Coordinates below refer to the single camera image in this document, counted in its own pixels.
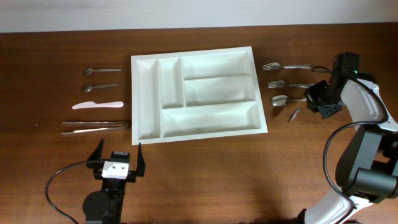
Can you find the small metal teaspoon upper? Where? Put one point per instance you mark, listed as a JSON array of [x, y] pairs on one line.
[[89, 71]]

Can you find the small metal teaspoon lower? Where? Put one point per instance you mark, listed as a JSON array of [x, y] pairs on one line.
[[87, 88]]

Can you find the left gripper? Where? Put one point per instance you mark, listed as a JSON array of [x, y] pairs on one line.
[[131, 175]]

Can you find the white plastic knife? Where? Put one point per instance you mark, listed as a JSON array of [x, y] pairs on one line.
[[92, 104]]

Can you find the small metal teaspoon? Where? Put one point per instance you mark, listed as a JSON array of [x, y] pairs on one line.
[[89, 71], [87, 88]]

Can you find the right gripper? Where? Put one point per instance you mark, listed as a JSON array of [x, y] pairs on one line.
[[315, 96]]

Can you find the metal fork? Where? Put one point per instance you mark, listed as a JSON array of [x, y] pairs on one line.
[[282, 84], [278, 66]]

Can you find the white plastic cutlery tray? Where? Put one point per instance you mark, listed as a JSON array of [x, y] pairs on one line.
[[193, 95]]

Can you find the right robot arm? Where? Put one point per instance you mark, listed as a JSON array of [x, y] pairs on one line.
[[366, 173]]

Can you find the large metal spoon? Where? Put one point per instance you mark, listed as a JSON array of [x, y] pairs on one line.
[[294, 114], [283, 100]]

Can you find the metal kitchen tongs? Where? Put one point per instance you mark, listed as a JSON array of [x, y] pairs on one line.
[[95, 126]]

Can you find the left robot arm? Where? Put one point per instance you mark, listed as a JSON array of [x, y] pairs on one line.
[[105, 205]]

